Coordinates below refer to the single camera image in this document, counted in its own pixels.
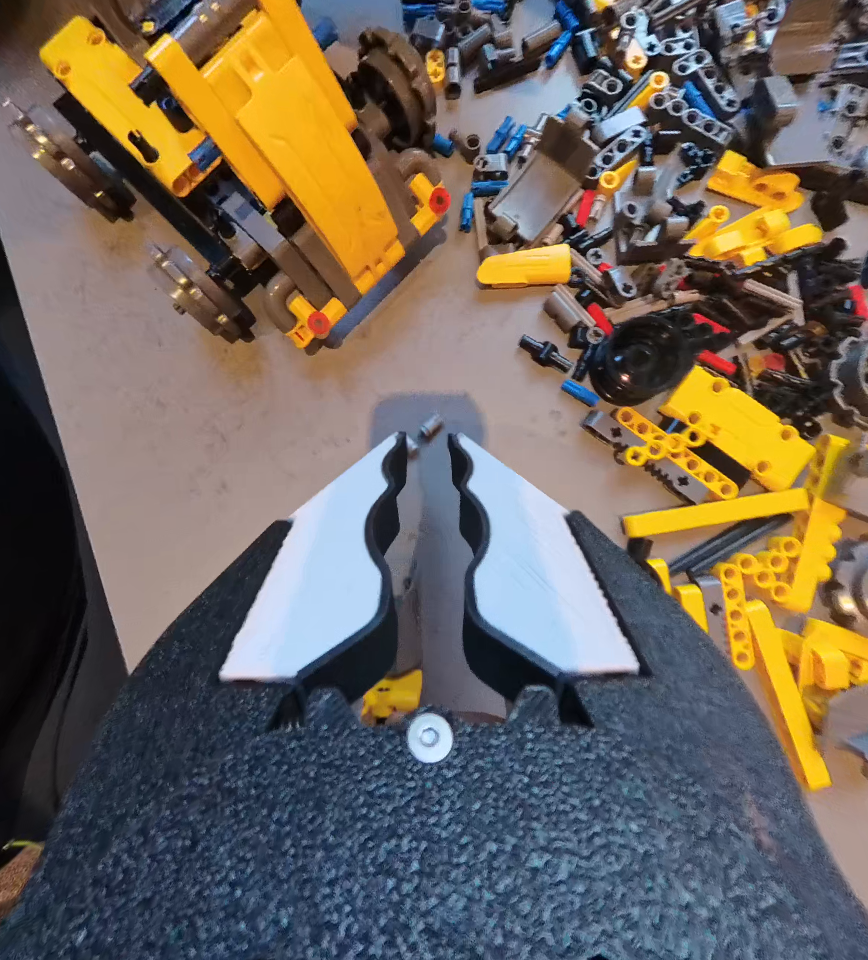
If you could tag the long black axle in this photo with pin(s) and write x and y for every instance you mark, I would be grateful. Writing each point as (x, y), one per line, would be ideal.
(726, 544)

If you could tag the yellow and black panel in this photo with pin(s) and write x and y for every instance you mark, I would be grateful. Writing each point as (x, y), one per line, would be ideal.
(741, 427)

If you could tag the yellow black brick vehicle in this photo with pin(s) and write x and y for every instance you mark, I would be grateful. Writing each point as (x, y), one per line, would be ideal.
(291, 150)

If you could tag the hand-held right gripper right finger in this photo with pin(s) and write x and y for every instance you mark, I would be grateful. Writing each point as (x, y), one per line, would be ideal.
(546, 592)

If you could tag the grey gear rack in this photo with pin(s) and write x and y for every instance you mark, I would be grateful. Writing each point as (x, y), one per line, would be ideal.
(599, 427)

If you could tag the short yellow beam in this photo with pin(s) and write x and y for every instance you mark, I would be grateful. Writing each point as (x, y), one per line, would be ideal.
(692, 604)

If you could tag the pile of grey bricks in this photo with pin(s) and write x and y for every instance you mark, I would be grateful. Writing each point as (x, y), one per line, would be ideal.
(703, 150)

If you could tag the grey desk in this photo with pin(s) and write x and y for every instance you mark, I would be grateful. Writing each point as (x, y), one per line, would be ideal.
(179, 412)

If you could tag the blue pin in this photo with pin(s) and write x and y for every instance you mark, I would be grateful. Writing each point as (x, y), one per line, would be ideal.
(580, 392)

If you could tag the yellow arched brick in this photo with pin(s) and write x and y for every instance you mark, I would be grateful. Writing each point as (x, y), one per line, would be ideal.
(827, 664)

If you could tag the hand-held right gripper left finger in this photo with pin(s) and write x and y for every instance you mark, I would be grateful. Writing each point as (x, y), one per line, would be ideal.
(314, 592)

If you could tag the black toothed wheel hub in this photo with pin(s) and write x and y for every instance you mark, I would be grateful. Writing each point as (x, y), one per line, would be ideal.
(640, 360)

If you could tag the small grey pin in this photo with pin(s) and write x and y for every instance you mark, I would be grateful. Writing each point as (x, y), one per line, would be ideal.
(412, 447)
(431, 427)

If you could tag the long flat yellow beam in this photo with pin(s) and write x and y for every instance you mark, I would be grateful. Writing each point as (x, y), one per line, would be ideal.
(703, 514)

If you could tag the yellow curved panel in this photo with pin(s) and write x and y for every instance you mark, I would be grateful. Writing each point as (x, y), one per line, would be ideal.
(524, 266)

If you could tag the yellow frame brick with pins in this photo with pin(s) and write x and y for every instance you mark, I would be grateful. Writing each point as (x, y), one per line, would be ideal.
(392, 697)

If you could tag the long yellow holed liftarm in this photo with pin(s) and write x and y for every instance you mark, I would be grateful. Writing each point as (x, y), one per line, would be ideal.
(703, 476)

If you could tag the black pin connector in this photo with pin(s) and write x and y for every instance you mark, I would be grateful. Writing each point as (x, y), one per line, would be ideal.
(546, 352)

